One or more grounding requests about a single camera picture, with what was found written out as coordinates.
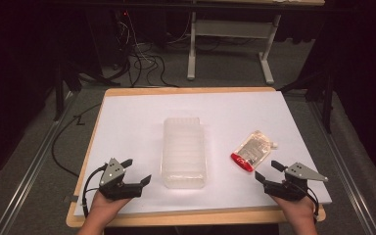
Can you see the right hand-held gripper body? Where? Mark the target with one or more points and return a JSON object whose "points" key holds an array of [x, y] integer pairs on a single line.
{"points": [[290, 189]]}

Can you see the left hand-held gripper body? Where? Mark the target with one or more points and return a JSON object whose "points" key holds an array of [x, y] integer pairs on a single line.
{"points": [[117, 189]]}

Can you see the clear pouch with red edge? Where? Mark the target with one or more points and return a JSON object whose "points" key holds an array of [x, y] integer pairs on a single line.
{"points": [[253, 150]]}

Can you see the clear plastic container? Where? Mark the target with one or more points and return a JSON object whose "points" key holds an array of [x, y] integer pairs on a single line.
{"points": [[183, 153]]}

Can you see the person's left hand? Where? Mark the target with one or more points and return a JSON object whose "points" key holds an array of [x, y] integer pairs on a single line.
{"points": [[106, 205]]}

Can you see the person's right hand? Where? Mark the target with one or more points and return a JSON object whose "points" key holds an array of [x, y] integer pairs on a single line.
{"points": [[298, 209]]}

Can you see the white table cover board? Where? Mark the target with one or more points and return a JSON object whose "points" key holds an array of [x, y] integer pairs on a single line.
{"points": [[137, 130]]}

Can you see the black metal stand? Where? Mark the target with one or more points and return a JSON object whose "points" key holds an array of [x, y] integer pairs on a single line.
{"points": [[62, 81], [326, 94]]}

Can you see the aluminium floor rail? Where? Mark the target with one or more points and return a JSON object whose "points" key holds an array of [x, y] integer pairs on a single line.
{"points": [[29, 169], [342, 169]]}

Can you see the white metal desk frame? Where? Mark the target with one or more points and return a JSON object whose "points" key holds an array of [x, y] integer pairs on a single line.
{"points": [[231, 27]]}

